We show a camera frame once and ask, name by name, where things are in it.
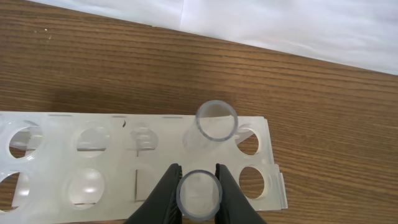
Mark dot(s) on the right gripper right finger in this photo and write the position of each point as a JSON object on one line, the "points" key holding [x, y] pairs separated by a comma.
{"points": [[236, 202]]}

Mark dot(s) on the clear test tube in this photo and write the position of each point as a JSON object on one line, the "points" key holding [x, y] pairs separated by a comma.
{"points": [[199, 124], [199, 214]]}

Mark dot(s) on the white test tube rack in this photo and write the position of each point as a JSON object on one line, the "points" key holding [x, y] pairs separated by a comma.
{"points": [[109, 161]]}

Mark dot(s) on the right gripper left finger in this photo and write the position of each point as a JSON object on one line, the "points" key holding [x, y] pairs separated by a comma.
{"points": [[161, 199]]}

